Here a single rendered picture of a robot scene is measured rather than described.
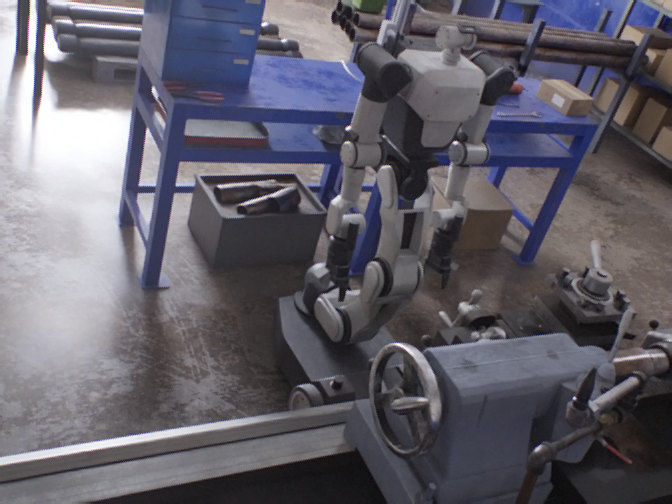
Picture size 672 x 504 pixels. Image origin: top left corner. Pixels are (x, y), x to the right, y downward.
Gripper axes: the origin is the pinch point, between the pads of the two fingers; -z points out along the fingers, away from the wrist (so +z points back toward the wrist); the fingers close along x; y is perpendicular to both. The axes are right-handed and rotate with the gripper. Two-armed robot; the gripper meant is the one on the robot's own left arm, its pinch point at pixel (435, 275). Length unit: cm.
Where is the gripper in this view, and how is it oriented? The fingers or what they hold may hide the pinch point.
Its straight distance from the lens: 294.2
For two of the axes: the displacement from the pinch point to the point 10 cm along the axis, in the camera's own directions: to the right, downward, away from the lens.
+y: 8.5, -0.7, 5.2
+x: 5.0, 4.0, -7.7
